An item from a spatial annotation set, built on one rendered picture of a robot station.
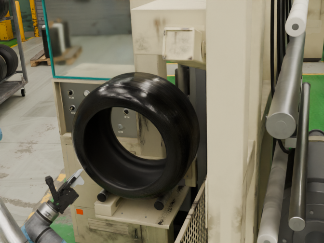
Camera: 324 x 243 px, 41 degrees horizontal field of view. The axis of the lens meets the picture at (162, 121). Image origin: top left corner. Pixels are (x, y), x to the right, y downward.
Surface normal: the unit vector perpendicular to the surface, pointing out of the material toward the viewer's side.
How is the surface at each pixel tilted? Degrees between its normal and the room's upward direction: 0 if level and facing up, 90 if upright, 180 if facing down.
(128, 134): 90
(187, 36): 72
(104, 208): 90
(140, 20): 90
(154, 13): 90
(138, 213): 0
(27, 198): 0
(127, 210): 0
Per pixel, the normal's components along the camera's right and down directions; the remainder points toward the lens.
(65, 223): -0.04, -0.93
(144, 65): -0.31, 0.37
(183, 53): -0.31, 0.06
